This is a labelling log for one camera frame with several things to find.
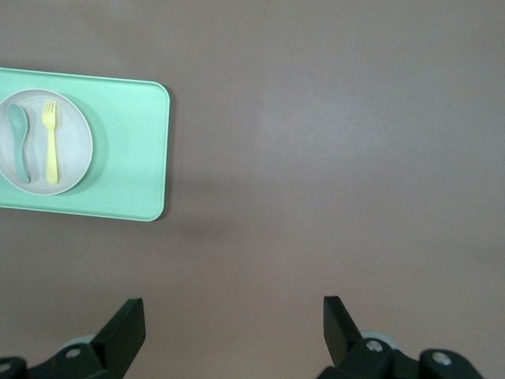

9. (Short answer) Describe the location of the yellow plastic fork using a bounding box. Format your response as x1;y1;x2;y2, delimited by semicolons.
41;100;61;186

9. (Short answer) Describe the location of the light green rectangular tray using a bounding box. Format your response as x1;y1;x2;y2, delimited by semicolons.
0;66;171;223

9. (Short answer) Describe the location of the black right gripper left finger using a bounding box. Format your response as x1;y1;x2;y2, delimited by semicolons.
0;298;147;379

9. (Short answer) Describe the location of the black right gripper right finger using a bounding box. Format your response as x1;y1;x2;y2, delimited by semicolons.
316;295;484;379

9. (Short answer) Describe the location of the round beige plate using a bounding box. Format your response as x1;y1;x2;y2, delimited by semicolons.
0;88;96;196

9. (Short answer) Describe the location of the green plastic spoon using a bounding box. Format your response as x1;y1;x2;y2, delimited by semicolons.
6;103;32;184

